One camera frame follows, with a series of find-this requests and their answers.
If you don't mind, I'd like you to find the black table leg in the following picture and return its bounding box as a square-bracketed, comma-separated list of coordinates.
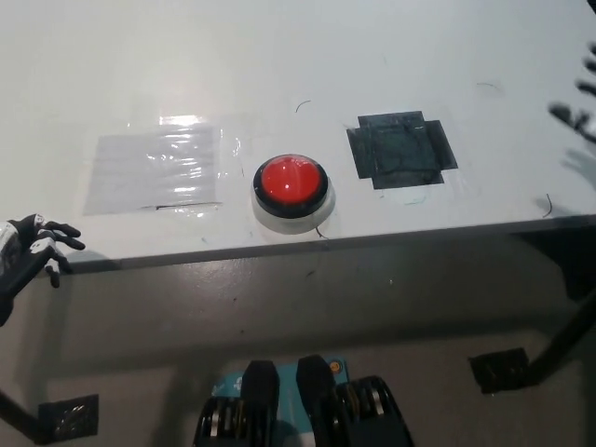
[525, 284, 596, 387]
[0, 388, 53, 446]

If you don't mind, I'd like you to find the black tape patch on table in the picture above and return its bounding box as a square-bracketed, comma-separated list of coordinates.
[345, 109, 459, 191]

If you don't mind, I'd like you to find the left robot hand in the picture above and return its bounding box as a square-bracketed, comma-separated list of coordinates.
[0, 212, 87, 328]

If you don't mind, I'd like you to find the red dome push button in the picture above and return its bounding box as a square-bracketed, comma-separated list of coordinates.
[251, 154, 337, 235]

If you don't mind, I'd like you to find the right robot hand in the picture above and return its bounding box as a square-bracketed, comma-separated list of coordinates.
[549, 41, 596, 141]

